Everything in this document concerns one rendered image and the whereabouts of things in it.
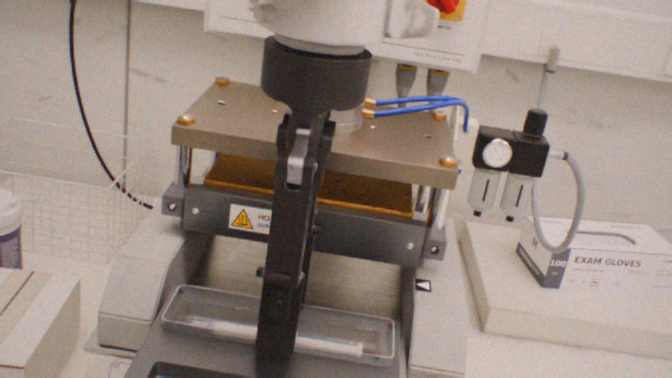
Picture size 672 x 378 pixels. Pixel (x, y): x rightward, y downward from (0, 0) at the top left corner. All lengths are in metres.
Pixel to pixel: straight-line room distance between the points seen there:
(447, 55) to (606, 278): 0.53
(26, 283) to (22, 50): 0.57
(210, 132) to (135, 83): 0.68
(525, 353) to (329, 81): 0.71
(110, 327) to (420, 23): 0.37
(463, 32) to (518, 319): 0.46
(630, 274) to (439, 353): 0.64
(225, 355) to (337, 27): 0.26
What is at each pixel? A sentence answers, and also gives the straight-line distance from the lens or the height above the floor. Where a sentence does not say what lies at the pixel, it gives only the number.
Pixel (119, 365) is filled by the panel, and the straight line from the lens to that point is 0.68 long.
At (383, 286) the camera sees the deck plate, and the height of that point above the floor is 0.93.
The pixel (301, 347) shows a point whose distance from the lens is 0.57.
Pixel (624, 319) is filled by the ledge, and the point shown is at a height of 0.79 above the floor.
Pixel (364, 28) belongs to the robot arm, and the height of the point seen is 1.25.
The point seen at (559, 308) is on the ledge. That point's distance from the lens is 1.15.
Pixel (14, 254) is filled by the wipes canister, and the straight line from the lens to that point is 1.04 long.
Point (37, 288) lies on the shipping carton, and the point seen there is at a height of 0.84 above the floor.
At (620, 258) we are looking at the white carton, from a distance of 1.22.
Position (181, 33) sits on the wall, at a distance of 1.30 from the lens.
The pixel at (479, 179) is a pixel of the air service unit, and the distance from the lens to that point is 0.90.
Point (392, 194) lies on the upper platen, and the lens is 0.72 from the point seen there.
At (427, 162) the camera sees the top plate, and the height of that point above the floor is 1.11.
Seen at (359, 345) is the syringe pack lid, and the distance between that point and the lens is 0.57.
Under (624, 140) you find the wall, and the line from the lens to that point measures 1.38.
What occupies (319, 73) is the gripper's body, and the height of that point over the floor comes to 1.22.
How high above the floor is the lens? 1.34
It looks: 23 degrees down
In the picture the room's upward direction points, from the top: 9 degrees clockwise
